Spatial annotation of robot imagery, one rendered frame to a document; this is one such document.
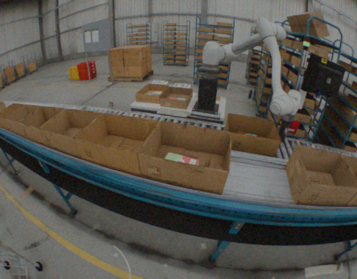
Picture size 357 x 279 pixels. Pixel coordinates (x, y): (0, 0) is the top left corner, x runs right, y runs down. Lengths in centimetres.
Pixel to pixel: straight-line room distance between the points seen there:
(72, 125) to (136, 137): 60
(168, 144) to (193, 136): 16
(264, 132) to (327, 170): 65
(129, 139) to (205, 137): 48
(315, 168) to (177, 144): 90
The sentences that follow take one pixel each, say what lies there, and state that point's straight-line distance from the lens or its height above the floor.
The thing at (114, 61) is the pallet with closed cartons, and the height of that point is 64.
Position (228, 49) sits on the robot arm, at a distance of 171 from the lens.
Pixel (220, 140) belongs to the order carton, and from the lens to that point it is 96.
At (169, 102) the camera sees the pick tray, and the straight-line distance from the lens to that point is 178.
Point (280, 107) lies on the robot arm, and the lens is 102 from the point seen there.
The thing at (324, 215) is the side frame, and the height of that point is 90.
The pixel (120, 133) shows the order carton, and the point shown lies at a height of 91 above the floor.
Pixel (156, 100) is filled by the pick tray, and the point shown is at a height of 79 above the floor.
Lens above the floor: 153
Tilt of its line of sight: 36 degrees down
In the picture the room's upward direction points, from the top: 2 degrees clockwise
